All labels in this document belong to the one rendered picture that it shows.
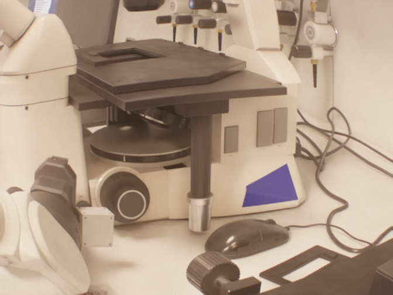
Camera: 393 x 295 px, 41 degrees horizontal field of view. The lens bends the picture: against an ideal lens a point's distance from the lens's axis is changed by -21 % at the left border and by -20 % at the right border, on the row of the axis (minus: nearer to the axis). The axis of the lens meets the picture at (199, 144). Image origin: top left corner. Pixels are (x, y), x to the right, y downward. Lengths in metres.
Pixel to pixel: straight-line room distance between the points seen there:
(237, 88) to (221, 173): 0.16
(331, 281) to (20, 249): 0.26
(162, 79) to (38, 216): 0.32
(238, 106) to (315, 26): 0.48
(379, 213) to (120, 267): 0.41
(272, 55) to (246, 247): 0.31
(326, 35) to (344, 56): 0.06
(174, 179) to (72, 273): 0.38
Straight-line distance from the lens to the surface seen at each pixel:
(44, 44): 0.72
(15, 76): 0.73
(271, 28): 0.93
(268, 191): 0.87
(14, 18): 0.75
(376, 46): 1.21
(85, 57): 0.88
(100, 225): 0.67
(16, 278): 0.50
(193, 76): 0.73
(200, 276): 0.48
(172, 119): 0.85
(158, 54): 0.90
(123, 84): 0.69
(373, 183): 1.02
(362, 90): 1.26
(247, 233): 0.74
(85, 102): 0.71
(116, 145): 0.86
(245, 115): 0.85
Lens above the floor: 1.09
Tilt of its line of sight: 17 degrees down
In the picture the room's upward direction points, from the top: 1 degrees clockwise
